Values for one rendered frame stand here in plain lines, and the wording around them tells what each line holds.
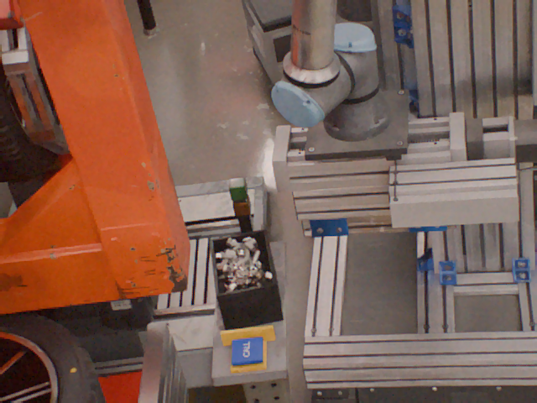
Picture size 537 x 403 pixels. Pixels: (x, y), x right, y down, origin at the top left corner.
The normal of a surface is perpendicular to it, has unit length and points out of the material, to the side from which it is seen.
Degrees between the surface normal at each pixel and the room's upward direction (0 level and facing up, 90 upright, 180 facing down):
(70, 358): 0
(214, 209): 0
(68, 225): 90
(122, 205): 90
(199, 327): 0
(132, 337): 90
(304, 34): 93
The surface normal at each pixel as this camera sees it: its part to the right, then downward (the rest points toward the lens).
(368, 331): -0.16, -0.76
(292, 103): -0.61, 0.65
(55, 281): 0.00, 0.63
